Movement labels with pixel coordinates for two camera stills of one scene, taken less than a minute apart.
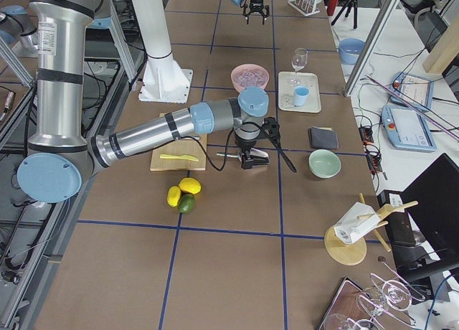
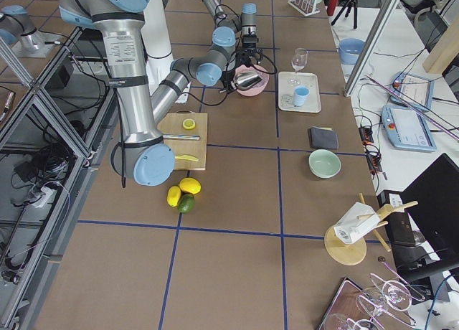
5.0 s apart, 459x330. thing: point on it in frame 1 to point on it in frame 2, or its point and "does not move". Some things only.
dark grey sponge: (323, 138) does not move
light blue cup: (300, 95) does not move
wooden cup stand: (353, 252) does not move
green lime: (186, 204) does not move
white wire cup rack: (307, 6) does not move
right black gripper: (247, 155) to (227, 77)
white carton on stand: (350, 229) does not move
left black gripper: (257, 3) to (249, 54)
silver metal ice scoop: (229, 156) to (245, 79)
